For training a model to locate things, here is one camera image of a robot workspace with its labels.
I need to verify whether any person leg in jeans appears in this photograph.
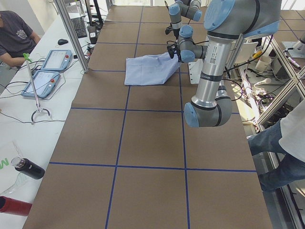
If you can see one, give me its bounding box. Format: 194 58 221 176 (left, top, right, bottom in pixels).
246 99 305 193

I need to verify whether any black water bottle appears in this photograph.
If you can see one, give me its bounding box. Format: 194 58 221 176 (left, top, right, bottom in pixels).
11 157 45 179

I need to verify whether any lower blue teach pendant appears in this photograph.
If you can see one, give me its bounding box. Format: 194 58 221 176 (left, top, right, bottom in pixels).
32 70 60 98

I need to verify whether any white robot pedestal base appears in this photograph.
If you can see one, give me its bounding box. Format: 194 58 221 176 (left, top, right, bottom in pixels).
188 59 203 84

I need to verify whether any red cylinder bottle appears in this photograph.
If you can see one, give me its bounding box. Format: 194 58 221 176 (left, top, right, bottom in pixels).
0 196 32 216

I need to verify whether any seated person dark t-shirt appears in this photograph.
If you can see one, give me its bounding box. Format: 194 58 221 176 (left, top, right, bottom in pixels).
0 10 41 67

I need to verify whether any light blue striped shirt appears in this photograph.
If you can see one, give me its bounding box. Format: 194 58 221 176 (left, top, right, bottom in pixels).
124 52 181 86

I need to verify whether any upper blue teach pendant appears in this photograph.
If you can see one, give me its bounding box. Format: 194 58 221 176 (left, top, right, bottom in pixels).
41 50 73 72

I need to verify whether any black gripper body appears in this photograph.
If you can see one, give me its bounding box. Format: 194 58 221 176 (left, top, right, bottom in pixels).
176 49 183 63
172 28 180 39

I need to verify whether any metal reacher grabber stick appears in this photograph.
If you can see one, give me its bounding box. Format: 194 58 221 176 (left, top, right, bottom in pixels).
23 53 51 125

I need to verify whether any black computer mouse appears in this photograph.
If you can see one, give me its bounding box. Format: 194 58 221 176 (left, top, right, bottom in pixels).
57 39 69 45

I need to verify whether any black computer keyboard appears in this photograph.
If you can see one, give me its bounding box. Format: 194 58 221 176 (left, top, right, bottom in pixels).
71 17 87 38

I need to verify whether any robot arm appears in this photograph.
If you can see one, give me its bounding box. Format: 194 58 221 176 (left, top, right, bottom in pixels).
178 0 282 127
166 0 202 39

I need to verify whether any blue teach pendant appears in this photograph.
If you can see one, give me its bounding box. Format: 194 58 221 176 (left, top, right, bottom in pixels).
32 70 60 98
41 50 73 72

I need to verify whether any aluminium frame post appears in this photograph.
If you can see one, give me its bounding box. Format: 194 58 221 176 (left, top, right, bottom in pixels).
54 0 89 73

